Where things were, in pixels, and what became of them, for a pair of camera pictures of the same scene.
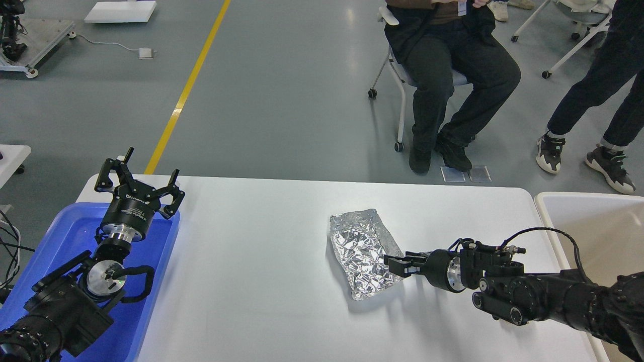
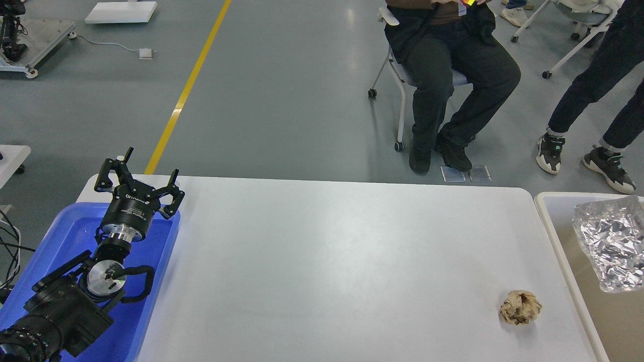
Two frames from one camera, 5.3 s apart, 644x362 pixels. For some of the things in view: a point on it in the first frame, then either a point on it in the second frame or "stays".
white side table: x=13 y=156 stays
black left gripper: x=134 y=203 stays
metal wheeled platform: x=43 y=37 stays
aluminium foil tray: x=360 y=240 -> x=612 y=233
